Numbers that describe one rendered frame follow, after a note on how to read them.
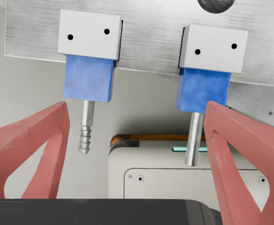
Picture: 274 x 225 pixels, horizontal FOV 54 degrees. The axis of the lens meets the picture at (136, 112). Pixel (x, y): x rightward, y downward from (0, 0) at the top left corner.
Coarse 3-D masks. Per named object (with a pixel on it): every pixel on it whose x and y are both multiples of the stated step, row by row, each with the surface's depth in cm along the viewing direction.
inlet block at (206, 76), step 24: (192, 24) 23; (192, 48) 23; (216, 48) 23; (240, 48) 23; (192, 72) 25; (216, 72) 25; (240, 72) 23; (192, 96) 25; (216, 96) 25; (192, 120) 26; (192, 144) 26
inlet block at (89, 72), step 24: (72, 24) 23; (96, 24) 23; (120, 24) 24; (72, 48) 23; (96, 48) 23; (120, 48) 27; (72, 72) 24; (96, 72) 24; (72, 96) 25; (96, 96) 25
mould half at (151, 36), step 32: (32, 0) 25; (64, 0) 25; (96, 0) 25; (128, 0) 25; (160, 0) 25; (192, 0) 25; (256, 0) 25; (32, 32) 25; (128, 32) 25; (160, 32) 25; (256, 32) 25; (128, 64) 26; (160, 64) 26; (256, 64) 26
